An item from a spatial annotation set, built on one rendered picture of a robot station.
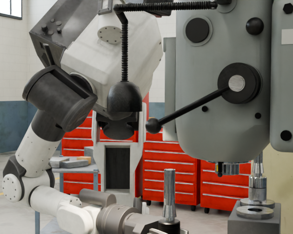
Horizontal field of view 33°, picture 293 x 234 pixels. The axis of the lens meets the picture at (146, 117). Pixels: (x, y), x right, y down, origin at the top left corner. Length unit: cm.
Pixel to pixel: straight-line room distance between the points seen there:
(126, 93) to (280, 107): 31
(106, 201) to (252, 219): 35
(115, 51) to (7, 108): 1077
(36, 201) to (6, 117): 1067
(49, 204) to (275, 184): 166
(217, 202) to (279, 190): 311
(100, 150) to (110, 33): 51
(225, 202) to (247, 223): 458
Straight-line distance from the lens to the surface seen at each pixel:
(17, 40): 1238
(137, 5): 83
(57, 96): 121
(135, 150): 158
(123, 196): 160
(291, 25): 84
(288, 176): 273
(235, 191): 571
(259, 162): 133
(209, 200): 586
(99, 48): 128
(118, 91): 97
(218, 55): 88
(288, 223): 278
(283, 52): 84
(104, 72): 124
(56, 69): 128
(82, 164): 403
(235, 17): 88
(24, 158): 133
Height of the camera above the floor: 144
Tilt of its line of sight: 3 degrees down
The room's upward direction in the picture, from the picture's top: straight up
